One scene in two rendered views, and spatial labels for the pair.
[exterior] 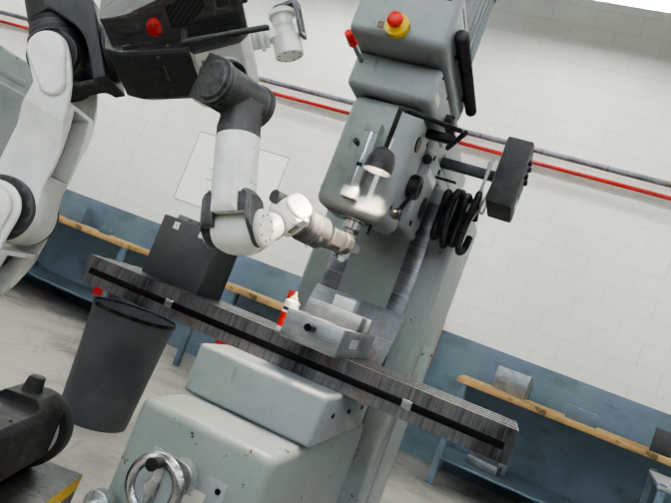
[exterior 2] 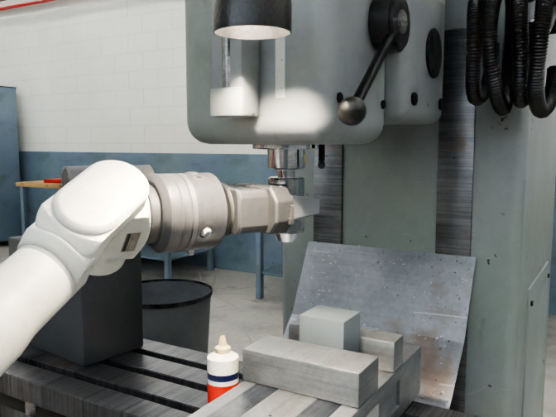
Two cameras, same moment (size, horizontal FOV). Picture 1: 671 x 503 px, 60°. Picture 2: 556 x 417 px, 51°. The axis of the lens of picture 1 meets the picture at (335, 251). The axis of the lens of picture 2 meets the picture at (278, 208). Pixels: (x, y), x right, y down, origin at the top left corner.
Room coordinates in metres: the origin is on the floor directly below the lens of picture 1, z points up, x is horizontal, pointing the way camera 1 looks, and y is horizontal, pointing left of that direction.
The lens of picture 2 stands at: (0.86, -0.16, 1.31)
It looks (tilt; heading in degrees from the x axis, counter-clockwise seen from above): 6 degrees down; 12
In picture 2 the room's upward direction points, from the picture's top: straight up
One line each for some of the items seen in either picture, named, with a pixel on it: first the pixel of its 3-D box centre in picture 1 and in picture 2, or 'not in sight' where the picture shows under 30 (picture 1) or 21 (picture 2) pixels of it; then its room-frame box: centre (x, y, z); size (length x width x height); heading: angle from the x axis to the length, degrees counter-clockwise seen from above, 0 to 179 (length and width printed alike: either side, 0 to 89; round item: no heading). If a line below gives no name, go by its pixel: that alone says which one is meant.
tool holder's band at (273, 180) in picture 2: not in sight; (285, 180); (1.59, -0.02, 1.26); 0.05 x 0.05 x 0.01
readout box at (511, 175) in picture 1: (511, 182); not in sight; (1.76, -0.43, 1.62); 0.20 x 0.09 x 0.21; 161
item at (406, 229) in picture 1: (388, 186); (352, 37); (1.77, -0.08, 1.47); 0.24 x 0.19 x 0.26; 71
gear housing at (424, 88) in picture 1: (403, 103); not in sight; (1.63, -0.03, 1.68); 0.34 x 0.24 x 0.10; 161
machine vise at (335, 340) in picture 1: (334, 328); (318, 389); (1.54, -0.07, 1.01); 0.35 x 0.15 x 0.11; 162
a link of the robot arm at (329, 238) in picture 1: (323, 235); (222, 211); (1.52, 0.05, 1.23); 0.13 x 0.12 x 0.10; 47
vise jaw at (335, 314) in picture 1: (335, 314); (309, 368); (1.51, -0.06, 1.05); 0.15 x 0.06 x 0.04; 72
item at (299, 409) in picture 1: (290, 389); not in sight; (1.59, -0.02, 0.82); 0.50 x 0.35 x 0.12; 161
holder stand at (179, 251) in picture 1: (193, 254); (74, 287); (1.76, 0.40, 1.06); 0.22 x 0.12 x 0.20; 64
